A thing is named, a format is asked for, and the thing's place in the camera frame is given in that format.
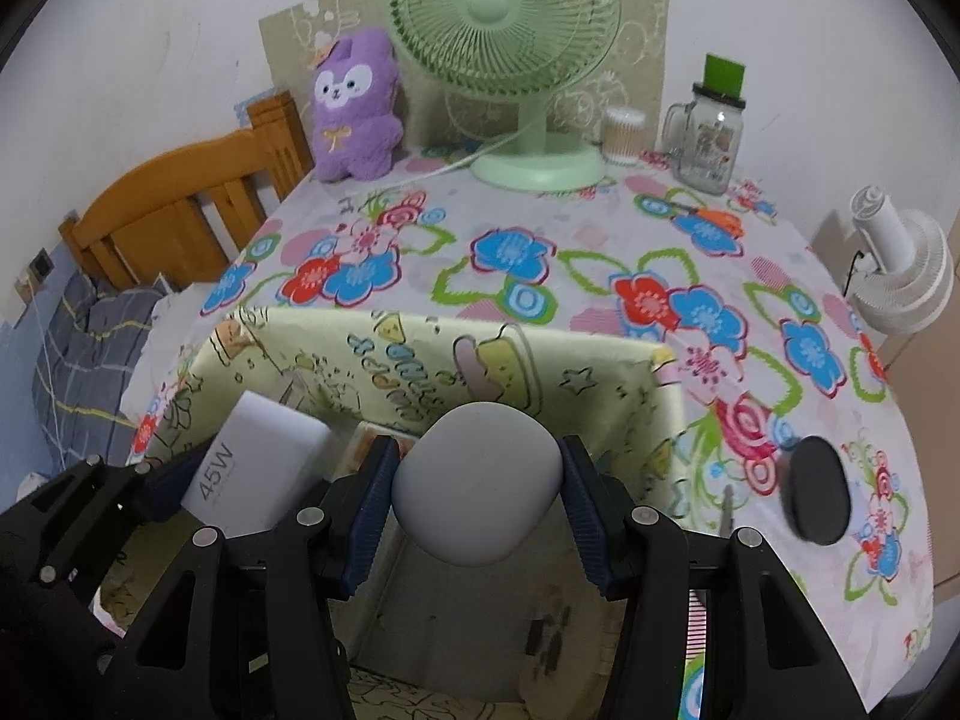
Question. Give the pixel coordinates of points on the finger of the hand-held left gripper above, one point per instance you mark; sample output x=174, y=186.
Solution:
x=52, y=495
x=135, y=510

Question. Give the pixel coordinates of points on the floral tablecloth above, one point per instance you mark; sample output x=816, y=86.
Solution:
x=585, y=240

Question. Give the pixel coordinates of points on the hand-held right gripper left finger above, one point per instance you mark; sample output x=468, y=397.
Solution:
x=371, y=510

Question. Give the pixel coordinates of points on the white box beige picture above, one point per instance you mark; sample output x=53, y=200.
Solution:
x=367, y=439

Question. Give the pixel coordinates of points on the wooden bed headboard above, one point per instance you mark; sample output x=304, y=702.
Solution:
x=165, y=195

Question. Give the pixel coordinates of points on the purple plush toy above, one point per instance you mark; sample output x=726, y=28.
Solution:
x=352, y=112

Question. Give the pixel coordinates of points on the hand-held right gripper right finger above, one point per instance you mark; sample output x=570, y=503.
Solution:
x=581, y=510

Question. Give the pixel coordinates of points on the yellow fabric storage box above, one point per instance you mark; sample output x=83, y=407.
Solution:
x=420, y=360

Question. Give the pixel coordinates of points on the cotton swab container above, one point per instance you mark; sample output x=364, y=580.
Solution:
x=624, y=136

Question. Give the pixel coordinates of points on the white charger box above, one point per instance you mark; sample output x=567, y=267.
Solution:
x=255, y=457

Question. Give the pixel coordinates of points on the green desk fan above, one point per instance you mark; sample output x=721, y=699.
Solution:
x=495, y=7

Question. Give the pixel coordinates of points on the glass jar green lid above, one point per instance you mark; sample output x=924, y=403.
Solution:
x=709, y=150

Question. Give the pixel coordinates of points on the blue plaid bedding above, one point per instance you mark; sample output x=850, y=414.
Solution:
x=90, y=360

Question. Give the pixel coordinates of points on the black round compact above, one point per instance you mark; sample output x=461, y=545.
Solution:
x=817, y=491

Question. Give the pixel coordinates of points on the beige patterned board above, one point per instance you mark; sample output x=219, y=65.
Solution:
x=645, y=30

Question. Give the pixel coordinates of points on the white floor fan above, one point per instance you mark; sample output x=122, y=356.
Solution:
x=911, y=270

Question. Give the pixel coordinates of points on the lavender rounded case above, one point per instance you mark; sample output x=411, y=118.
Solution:
x=480, y=480

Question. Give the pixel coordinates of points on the beige round cushion compact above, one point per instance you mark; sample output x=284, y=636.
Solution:
x=540, y=652

